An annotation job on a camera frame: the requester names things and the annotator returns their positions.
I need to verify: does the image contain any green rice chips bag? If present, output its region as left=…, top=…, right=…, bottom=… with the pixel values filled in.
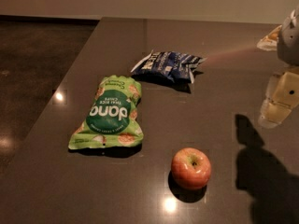
left=68, top=75, right=144, bottom=150

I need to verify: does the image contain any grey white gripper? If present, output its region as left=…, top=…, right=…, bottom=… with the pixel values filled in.
left=257, top=5, right=299, bottom=129

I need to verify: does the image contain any blue chip bag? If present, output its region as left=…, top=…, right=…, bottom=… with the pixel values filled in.
left=131, top=51, right=206, bottom=83

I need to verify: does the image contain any red yellow apple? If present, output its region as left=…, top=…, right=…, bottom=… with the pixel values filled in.
left=171, top=147, right=211, bottom=190

